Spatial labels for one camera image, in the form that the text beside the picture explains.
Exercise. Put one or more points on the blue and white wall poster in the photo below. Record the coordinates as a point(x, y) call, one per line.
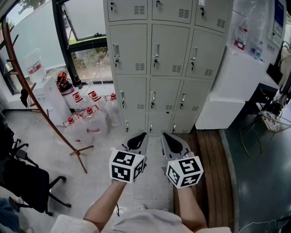
point(279, 18)

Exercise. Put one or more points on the large clear dispenser water bottle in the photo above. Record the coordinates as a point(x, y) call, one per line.
point(34, 66)

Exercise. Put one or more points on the person's light grey shirt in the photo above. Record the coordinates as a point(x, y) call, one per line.
point(147, 221)

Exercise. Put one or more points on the black cloth on rack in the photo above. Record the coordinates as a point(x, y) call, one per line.
point(23, 97)

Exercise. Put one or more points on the clear water jug red cap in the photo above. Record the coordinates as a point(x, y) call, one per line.
point(113, 111)
point(96, 100)
point(79, 103)
point(76, 133)
point(96, 124)

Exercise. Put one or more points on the person's left forearm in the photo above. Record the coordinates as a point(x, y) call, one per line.
point(104, 204)

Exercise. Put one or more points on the person's right forearm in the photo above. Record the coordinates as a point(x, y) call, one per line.
point(192, 209)

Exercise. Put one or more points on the clear plastic bag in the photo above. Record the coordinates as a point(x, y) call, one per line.
point(252, 20)

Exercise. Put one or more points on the orange and black bag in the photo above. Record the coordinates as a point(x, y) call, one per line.
point(64, 84)

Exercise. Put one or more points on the brown wooden coat rack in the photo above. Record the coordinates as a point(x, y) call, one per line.
point(34, 97)

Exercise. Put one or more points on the wooden slat floor mat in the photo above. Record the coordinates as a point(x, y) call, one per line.
point(216, 163)

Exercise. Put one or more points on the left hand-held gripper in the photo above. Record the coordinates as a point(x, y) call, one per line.
point(126, 167)

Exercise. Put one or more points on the blue label plastic bottle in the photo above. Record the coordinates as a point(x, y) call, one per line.
point(258, 51)

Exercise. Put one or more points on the black office chair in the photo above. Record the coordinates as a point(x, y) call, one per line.
point(27, 179)

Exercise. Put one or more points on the white water dispenser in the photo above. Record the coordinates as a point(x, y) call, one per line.
point(53, 100)

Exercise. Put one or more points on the tall white box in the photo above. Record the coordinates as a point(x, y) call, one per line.
point(238, 72)

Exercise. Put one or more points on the grey metal locker with doors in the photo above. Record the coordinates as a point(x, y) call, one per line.
point(169, 50)

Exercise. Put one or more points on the dark desk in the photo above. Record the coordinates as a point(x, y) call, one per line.
point(268, 85)

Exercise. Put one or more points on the red label plastic bottle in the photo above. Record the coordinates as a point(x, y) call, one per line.
point(241, 41)

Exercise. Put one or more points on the person's white shoe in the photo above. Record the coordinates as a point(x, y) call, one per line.
point(142, 207)

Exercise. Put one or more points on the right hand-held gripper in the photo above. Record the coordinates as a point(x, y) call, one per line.
point(184, 170)

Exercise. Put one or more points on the black window frame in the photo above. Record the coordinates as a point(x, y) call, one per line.
point(61, 43)

